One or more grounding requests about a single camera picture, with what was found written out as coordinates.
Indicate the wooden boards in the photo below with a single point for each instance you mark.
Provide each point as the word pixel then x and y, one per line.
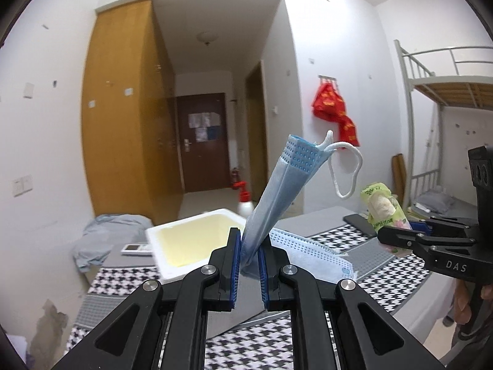
pixel 399 177

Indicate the wooden wardrobe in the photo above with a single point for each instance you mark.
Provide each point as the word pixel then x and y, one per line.
pixel 123 123

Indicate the wall hook rack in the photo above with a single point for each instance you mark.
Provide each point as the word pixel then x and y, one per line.
pixel 327 79

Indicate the white light switch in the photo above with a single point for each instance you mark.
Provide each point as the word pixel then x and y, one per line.
pixel 22 186

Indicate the metal bunk bed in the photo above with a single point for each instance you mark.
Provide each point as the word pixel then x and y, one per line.
pixel 450 92

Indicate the white foam box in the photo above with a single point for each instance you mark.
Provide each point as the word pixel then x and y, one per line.
pixel 185 239

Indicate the blue-grey crumpled garment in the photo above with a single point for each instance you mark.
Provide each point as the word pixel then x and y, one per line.
pixel 104 235

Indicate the green tissue packet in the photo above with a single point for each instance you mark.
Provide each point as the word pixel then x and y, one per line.
pixel 379 208

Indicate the red fire extinguisher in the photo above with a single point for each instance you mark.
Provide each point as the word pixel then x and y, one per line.
pixel 234 175

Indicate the houndstooth blanket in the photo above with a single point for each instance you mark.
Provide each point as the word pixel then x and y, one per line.
pixel 385 273

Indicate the ceiling lamp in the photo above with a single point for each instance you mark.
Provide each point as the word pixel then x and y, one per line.
pixel 207 38

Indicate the dark brown entrance door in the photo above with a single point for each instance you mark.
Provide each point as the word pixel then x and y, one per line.
pixel 200 162

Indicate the grey cloth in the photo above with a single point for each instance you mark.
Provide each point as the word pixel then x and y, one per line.
pixel 248 304

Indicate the red-headed spray bottle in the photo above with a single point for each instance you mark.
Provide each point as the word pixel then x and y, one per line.
pixel 244 200

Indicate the red plastic bag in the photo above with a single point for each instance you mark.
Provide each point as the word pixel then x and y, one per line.
pixel 327 102
pixel 348 131

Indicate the person's right hand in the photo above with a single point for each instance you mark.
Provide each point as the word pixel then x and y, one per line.
pixel 466 302

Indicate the blue face mask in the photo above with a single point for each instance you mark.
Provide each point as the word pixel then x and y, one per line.
pixel 277 192
pixel 308 250

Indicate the white wall box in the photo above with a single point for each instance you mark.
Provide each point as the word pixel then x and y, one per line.
pixel 28 90

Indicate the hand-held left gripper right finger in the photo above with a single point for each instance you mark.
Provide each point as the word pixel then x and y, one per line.
pixel 262 277

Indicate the grey folded bedding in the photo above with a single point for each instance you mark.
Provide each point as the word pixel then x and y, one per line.
pixel 433 202

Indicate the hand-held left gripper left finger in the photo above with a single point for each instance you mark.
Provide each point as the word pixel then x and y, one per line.
pixel 237 273

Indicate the wooden side door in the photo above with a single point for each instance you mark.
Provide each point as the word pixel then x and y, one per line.
pixel 256 142

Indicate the black smartphone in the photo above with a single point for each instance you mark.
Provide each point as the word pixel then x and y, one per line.
pixel 360 223

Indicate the white remote control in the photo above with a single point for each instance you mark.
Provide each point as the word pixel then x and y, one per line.
pixel 135 248

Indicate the papers on door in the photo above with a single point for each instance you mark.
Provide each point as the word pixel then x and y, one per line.
pixel 204 125

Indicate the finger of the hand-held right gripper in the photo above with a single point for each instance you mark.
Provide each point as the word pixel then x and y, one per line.
pixel 443 224
pixel 404 241

